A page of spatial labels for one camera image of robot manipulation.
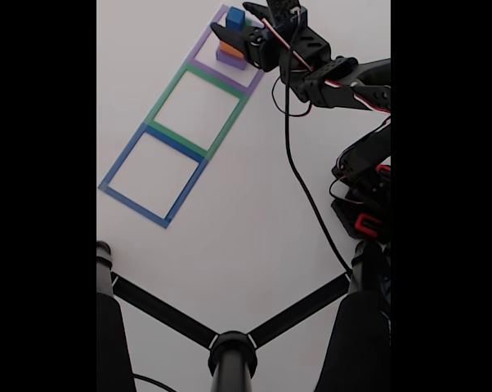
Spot orange square block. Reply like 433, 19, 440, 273
219, 39, 244, 56

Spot small blue cube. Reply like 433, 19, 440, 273
225, 7, 246, 32

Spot purple square block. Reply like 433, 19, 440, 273
216, 47, 248, 71

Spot red table clamp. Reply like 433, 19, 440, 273
354, 212, 384, 240

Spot servo wire bundle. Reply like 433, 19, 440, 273
260, 18, 391, 119

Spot purple tape square frame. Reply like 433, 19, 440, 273
187, 3, 267, 96

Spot green tape square frame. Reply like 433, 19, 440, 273
144, 60, 247, 161

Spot blue tape square frame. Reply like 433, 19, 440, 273
97, 124, 209, 229

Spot black camera tripod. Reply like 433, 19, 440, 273
96, 240, 391, 392

